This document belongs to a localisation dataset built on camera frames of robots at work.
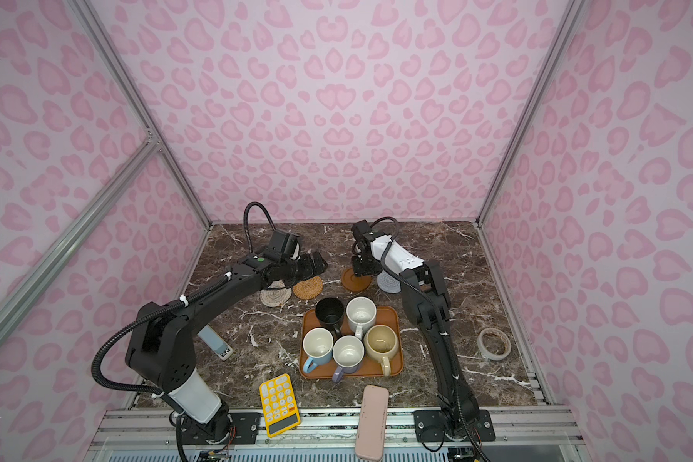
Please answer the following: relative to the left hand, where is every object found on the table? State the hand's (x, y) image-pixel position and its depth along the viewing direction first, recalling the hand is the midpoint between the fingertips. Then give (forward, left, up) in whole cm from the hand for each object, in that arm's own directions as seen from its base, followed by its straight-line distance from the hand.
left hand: (322, 268), depth 88 cm
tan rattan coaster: (+2, +6, -15) cm, 16 cm away
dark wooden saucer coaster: (+3, -10, -14) cm, 17 cm away
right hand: (+9, -14, -14) cm, 22 cm away
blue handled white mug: (-19, +1, -12) cm, 23 cm away
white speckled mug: (-8, -12, -13) cm, 19 cm away
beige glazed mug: (-19, -18, -13) cm, 29 cm away
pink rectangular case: (-41, -14, -15) cm, 46 cm away
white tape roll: (-18, -52, -15) cm, 57 cm away
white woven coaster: (-2, +17, -14) cm, 22 cm away
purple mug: (-22, -8, -13) cm, 27 cm away
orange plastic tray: (-25, -15, -13) cm, 32 cm away
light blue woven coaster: (+3, -22, -14) cm, 26 cm away
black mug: (-10, -2, -10) cm, 14 cm away
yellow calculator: (-35, +10, -13) cm, 39 cm away
